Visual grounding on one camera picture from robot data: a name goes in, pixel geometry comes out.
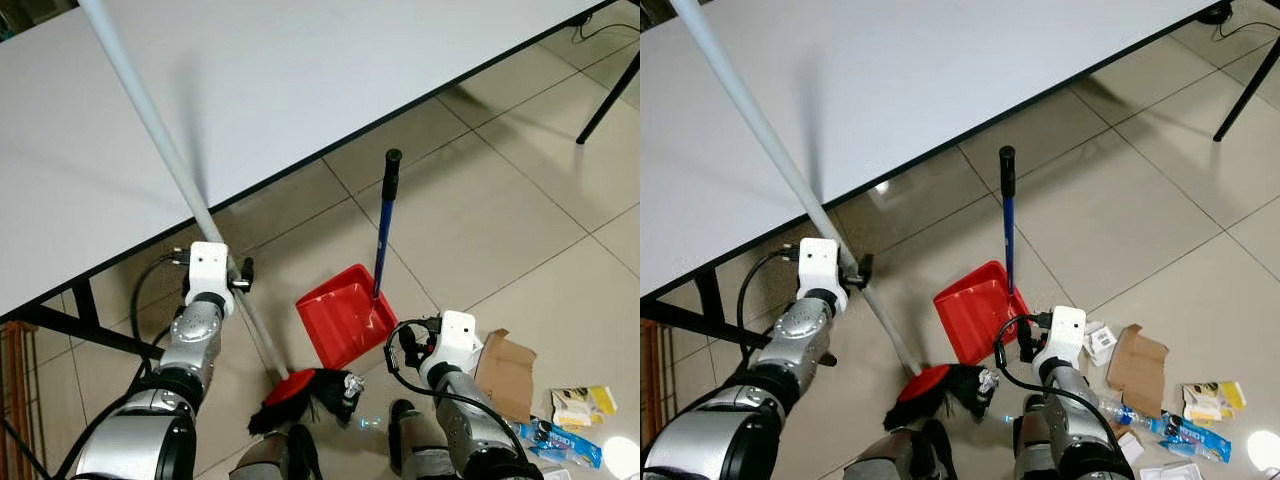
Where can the small white printed box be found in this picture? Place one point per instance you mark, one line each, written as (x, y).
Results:
(1100, 343)

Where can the crumpled silver wrapper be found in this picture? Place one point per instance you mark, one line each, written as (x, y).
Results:
(351, 384)
(988, 380)

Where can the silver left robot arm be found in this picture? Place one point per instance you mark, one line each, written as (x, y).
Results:
(195, 340)
(800, 340)

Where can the yellow white snack package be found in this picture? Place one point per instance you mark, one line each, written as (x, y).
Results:
(1210, 400)
(580, 405)

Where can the small white paper scrap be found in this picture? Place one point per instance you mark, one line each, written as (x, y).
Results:
(1130, 448)

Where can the white paper sheet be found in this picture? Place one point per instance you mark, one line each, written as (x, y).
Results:
(555, 475)
(1172, 472)

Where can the clear plastic bottle blue label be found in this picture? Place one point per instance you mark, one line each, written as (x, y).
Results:
(1125, 412)

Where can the brown cardboard piece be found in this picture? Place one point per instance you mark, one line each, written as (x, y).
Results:
(505, 375)
(1140, 370)

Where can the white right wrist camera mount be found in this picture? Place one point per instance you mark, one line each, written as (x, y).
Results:
(458, 335)
(1065, 330)

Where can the black slanted table leg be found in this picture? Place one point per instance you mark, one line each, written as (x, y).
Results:
(1245, 92)
(605, 102)

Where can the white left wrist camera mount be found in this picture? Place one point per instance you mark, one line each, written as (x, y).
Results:
(208, 265)
(817, 262)

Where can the robot left leg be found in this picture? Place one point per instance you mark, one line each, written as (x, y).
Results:
(890, 462)
(265, 460)

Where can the grey pole red head broom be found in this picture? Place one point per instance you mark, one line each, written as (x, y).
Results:
(290, 386)
(925, 383)

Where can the white table black frame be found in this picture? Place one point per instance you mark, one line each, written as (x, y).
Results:
(300, 80)
(950, 80)

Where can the blue snack wrapper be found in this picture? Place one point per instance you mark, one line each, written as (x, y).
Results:
(570, 446)
(1195, 440)

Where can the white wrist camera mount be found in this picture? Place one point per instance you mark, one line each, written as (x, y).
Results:
(1065, 330)
(208, 265)
(817, 262)
(458, 335)

